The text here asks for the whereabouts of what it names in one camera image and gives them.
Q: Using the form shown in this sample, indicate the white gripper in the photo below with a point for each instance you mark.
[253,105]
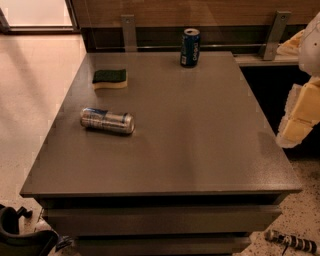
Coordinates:
[310,50]

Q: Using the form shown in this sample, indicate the silver redbull can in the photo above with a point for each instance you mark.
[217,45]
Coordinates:
[106,120]

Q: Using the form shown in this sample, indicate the blue pepsi can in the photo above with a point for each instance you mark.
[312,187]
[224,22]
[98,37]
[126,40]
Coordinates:
[190,48]

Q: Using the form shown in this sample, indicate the striped black white cylinder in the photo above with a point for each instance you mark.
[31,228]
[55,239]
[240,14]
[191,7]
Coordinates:
[300,244]

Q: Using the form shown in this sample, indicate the grey drawer cabinet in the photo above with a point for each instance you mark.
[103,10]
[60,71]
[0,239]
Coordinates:
[200,172]

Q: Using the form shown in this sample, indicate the green yellow sponge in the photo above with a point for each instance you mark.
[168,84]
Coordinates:
[109,79]

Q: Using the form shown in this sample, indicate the right metal bracket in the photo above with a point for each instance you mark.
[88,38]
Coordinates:
[268,50]

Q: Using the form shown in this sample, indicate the metal bracket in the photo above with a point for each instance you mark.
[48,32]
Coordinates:
[129,32]
[268,50]

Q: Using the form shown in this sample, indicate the left metal bracket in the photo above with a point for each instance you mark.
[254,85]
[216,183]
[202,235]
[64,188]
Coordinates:
[129,32]

